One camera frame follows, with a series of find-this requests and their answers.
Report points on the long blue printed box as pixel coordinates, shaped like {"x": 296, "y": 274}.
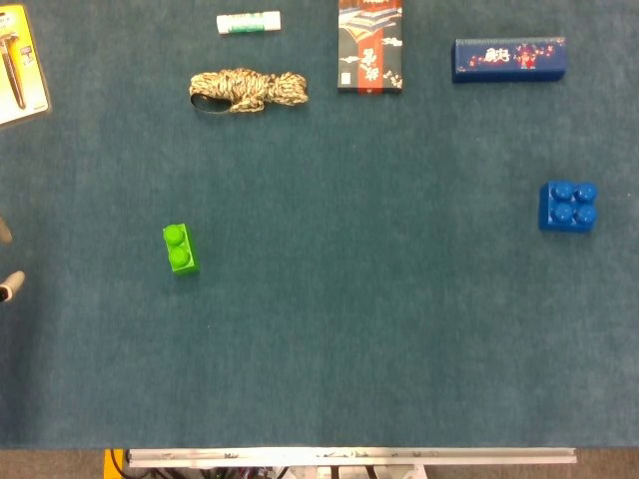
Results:
{"x": 509, "y": 60}

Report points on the aluminium profile rail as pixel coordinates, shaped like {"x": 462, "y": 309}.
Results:
{"x": 349, "y": 456}

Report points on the yellow base plate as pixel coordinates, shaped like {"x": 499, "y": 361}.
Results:
{"x": 108, "y": 466}

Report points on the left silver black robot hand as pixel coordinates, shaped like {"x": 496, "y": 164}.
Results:
{"x": 12, "y": 282}

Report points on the dark patterned box red stripe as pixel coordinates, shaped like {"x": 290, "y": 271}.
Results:
{"x": 369, "y": 50}

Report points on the green toy brick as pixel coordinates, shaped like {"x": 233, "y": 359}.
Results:
{"x": 185, "y": 259}

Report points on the white green glue stick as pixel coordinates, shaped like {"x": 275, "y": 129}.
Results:
{"x": 249, "y": 22}

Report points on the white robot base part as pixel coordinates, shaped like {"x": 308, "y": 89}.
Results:
{"x": 349, "y": 473}

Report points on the yellow razor blister pack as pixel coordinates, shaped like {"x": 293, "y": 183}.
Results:
{"x": 20, "y": 65}

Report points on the blue toy brick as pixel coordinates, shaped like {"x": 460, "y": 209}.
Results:
{"x": 566, "y": 209}

